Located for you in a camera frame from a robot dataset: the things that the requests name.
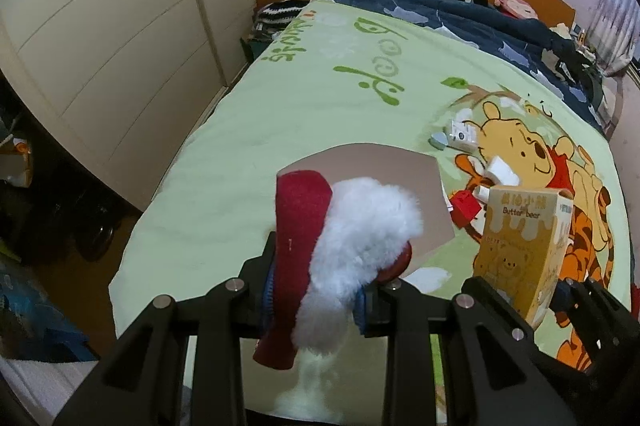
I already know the grey-brown cardboard sheet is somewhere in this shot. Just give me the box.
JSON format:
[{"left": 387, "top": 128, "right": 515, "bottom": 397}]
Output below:
[{"left": 276, "top": 143, "right": 456, "bottom": 279}]

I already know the yellow cartoon bear box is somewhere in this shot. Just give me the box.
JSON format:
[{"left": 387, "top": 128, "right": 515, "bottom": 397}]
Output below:
[{"left": 473, "top": 185, "right": 575, "bottom": 328}]

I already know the red toy block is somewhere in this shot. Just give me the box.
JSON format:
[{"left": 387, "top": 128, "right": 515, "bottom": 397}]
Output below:
[{"left": 449, "top": 189, "right": 485, "bottom": 228}]

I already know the pink plush toy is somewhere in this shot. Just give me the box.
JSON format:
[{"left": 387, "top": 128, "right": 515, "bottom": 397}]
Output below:
[{"left": 495, "top": 0, "right": 538, "bottom": 21}]

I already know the small white box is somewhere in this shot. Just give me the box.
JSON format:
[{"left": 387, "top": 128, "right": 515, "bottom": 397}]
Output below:
[{"left": 447, "top": 120, "right": 478, "bottom": 152}]

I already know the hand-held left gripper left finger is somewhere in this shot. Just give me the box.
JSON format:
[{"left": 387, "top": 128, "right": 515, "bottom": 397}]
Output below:
[{"left": 52, "top": 230, "right": 279, "bottom": 426}]

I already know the green cartoon printed blanket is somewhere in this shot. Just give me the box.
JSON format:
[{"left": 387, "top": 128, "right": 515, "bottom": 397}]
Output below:
[{"left": 109, "top": 0, "right": 630, "bottom": 426}]

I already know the blue bag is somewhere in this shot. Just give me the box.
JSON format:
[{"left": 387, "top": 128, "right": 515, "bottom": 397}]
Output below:
[{"left": 0, "top": 256, "right": 98, "bottom": 362}]

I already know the navy patterned duvet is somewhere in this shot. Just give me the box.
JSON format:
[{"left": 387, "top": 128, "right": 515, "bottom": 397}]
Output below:
[{"left": 315, "top": 0, "right": 612, "bottom": 138}]

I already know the black white knitted cloth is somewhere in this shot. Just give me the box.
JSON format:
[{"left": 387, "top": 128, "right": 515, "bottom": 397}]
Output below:
[{"left": 252, "top": 0, "right": 308, "bottom": 38}]

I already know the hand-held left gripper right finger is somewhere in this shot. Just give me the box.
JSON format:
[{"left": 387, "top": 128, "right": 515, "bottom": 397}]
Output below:
[{"left": 352, "top": 277, "right": 577, "bottom": 426}]

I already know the pink patterned curtain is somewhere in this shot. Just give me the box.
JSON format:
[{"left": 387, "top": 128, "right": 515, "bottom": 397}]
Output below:
[{"left": 582, "top": 0, "right": 640, "bottom": 80}]

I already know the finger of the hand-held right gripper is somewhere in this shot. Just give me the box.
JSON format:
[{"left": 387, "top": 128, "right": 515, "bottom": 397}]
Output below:
[
  {"left": 460, "top": 277, "right": 640, "bottom": 426},
  {"left": 549, "top": 277, "right": 640, "bottom": 374}
]

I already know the white rectangular block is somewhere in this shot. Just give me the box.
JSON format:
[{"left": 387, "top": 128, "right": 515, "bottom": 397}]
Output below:
[{"left": 485, "top": 157, "right": 521, "bottom": 188}]

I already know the red santa hat white fur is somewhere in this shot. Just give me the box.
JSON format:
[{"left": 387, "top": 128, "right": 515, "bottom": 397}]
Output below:
[{"left": 252, "top": 171, "right": 425, "bottom": 423}]

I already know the cream wardrobe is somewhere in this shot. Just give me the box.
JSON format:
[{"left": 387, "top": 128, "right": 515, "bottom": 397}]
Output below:
[{"left": 0, "top": 0, "right": 277, "bottom": 212}]

